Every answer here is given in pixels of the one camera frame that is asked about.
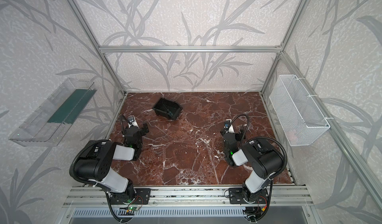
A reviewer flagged black plastic bin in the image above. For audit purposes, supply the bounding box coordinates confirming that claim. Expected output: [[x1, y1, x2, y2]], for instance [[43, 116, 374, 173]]
[[152, 98, 183, 120]]

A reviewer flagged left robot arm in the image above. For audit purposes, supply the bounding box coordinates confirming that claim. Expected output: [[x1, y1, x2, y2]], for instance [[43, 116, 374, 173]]
[[69, 123, 151, 205]]

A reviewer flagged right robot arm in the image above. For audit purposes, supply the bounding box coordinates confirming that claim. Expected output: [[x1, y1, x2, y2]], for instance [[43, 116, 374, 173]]
[[220, 128, 287, 204]]

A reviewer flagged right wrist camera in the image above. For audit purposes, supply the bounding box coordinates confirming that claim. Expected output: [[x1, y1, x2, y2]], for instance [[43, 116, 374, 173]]
[[223, 119, 234, 133]]

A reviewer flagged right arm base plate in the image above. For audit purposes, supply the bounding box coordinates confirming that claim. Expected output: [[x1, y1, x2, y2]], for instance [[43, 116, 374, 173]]
[[228, 187, 269, 205]]

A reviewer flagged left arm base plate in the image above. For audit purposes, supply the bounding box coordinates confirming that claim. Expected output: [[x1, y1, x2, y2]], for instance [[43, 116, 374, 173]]
[[109, 188, 151, 205]]

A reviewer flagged white wire mesh basket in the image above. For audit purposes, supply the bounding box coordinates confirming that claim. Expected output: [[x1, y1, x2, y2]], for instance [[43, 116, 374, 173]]
[[270, 75, 330, 146]]

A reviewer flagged aluminium mounting rail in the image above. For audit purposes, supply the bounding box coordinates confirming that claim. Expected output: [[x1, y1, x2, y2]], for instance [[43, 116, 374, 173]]
[[62, 185, 314, 208]]

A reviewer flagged clear acrylic wall shelf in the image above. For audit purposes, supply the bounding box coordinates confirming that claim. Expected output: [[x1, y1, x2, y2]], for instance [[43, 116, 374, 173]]
[[9, 78, 97, 147]]

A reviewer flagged aluminium frame crossbar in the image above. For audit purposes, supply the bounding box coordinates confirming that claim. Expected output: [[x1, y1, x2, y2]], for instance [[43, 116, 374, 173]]
[[99, 46, 281, 53]]

